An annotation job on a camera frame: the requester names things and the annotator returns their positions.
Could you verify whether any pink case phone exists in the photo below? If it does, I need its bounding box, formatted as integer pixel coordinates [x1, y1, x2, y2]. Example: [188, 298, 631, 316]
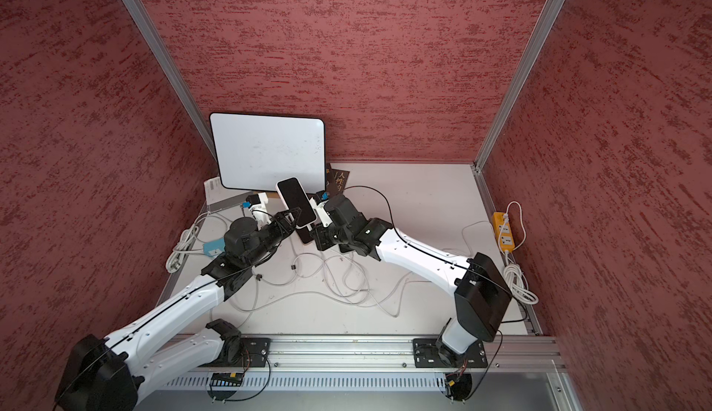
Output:
[296, 227, 313, 244]
[276, 178, 317, 229]

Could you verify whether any white power strip cord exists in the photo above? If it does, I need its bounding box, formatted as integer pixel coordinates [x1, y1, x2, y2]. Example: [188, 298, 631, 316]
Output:
[461, 200, 540, 306]

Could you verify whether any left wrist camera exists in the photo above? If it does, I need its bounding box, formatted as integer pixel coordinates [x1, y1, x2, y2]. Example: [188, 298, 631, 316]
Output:
[242, 192, 272, 229]

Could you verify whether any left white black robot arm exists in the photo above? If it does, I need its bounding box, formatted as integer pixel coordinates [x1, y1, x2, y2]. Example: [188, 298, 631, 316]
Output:
[55, 209, 300, 410]

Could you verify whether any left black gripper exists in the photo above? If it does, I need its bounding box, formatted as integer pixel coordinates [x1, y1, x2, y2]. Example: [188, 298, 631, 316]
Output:
[245, 206, 302, 266]

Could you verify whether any dark book chinese title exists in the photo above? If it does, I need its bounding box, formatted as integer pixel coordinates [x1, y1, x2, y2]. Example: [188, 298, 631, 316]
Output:
[326, 164, 350, 198]

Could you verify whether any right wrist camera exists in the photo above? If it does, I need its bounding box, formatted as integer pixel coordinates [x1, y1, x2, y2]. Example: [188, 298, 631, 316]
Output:
[309, 190, 332, 228]

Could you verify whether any white charging cable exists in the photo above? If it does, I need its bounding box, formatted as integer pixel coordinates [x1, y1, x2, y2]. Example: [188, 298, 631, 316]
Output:
[227, 249, 390, 315]
[294, 243, 429, 318]

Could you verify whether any yellow power strip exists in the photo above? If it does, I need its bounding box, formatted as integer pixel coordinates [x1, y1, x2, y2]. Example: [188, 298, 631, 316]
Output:
[492, 212, 517, 253]

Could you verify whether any teal small object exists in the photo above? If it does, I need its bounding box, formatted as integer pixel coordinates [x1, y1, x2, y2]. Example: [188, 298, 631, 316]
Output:
[203, 240, 224, 257]

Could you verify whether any white bundled cable left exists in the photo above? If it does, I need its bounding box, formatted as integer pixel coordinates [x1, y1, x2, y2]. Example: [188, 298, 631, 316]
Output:
[165, 210, 229, 274]

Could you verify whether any right aluminium corner post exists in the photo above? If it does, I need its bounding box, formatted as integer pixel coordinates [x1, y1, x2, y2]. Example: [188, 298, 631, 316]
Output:
[473, 0, 566, 176]

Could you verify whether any grey flat box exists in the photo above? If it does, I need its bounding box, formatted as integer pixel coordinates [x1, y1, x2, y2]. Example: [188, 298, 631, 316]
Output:
[203, 177, 253, 213]

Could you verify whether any white board black frame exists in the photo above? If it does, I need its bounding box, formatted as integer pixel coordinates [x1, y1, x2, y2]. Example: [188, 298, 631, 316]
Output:
[210, 113, 326, 193]

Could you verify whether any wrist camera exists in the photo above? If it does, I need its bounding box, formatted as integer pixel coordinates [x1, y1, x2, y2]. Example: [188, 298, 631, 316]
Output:
[242, 192, 272, 229]
[309, 190, 332, 228]

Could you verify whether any left aluminium corner post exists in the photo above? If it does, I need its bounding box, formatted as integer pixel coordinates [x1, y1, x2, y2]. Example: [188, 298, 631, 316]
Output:
[121, 0, 217, 161]

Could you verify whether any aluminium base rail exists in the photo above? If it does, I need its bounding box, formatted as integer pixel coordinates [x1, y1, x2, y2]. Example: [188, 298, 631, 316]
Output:
[113, 333, 566, 373]

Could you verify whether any aluminium corner post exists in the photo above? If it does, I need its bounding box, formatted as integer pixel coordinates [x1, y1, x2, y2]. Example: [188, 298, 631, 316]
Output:
[121, 0, 217, 161]
[473, 0, 566, 176]

